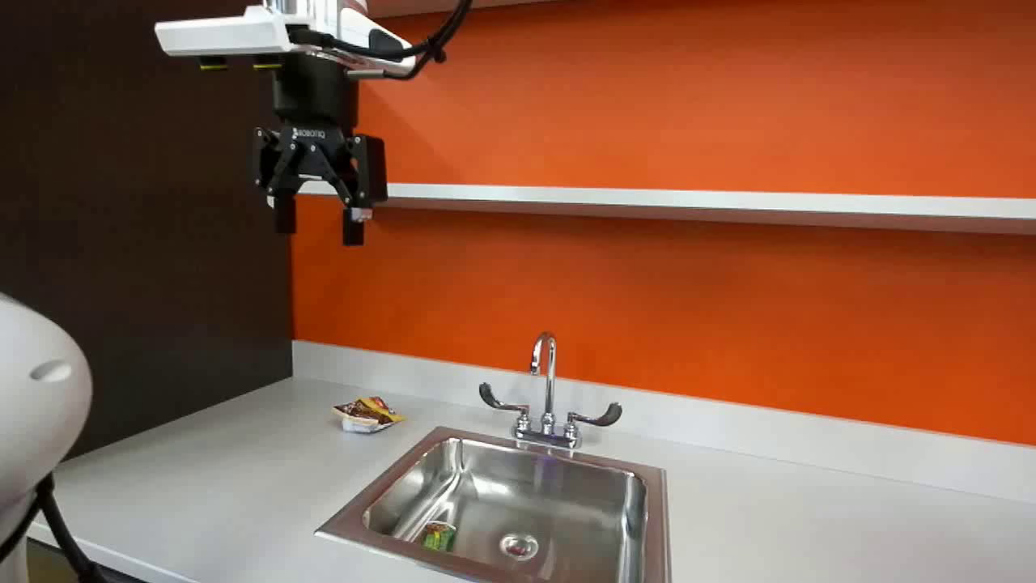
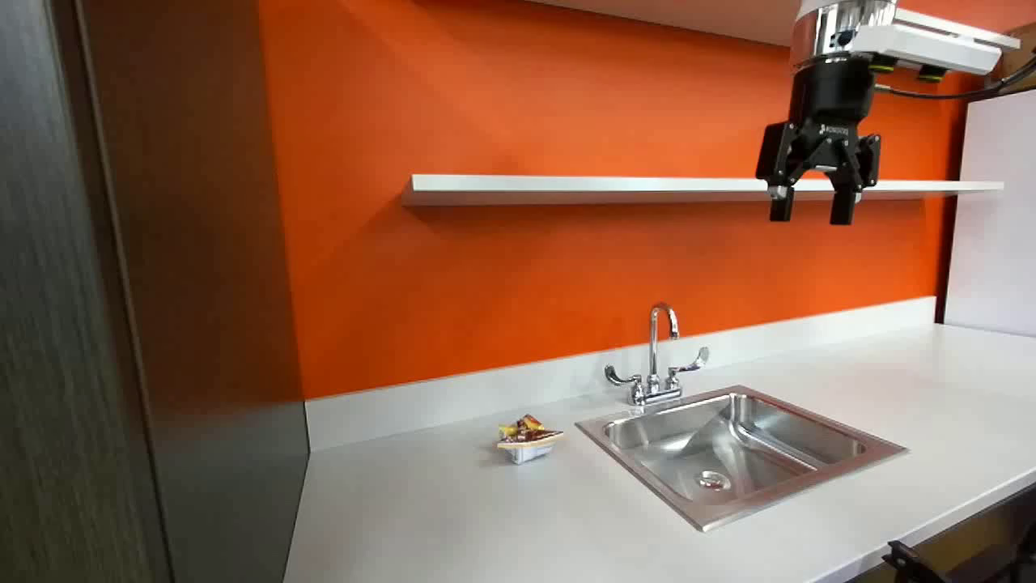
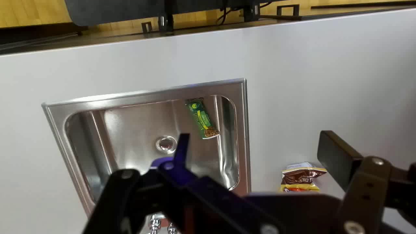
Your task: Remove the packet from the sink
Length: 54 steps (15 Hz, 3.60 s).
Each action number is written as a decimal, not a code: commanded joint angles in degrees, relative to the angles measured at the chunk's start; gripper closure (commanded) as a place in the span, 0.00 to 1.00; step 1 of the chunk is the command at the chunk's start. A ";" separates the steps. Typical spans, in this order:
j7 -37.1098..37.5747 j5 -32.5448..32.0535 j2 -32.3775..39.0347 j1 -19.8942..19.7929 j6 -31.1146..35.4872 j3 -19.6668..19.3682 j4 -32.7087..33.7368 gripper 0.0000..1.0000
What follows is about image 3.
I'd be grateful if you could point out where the stainless steel sink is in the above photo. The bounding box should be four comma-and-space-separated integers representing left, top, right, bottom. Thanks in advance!
42, 78, 250, 213

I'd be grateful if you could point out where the purple object in sink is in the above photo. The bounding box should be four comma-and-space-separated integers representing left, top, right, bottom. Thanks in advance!
149, 156, 174, 170

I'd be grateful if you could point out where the green granola bar packet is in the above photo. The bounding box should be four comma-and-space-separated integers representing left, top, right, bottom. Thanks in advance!
185, 98, 218, 139

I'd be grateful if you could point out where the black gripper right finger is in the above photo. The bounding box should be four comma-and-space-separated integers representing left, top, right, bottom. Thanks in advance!
317, 130, 362, 189

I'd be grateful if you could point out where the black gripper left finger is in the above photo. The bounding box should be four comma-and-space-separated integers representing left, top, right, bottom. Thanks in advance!
157, 134, 189, 182

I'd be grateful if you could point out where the brown yellow snack packet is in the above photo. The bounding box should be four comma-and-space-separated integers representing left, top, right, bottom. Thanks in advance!
279, 162, 327, 192

